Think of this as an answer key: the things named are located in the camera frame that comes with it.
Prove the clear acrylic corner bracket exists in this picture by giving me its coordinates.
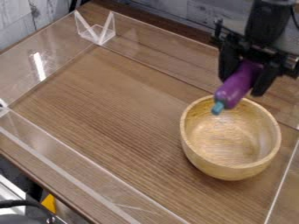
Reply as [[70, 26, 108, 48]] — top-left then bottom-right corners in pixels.
[[73, 11, 116, 46]]

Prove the purple toy eggplant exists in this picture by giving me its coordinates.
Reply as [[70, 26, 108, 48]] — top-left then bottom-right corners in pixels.
[[211, 59, 263, 116]]

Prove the clear acrylic barrier wall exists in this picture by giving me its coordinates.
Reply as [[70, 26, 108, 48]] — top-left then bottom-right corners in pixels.
[[0, 105, 188, 224]]

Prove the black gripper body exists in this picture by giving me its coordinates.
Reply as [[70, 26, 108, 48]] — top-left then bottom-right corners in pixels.
[[212, 0, 299, 78]]

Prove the black cable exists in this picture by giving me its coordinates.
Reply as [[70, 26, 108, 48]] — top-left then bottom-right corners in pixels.
[[0, 199, 53, 224]]

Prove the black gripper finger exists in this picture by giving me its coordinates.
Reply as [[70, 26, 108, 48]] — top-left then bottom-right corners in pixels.
[[219, 41, 239, 82], [251, 61, 280, 97]]

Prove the brown wooden bowl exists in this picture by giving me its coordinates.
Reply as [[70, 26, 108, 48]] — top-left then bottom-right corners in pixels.
[[180, 95, 281, 181]]

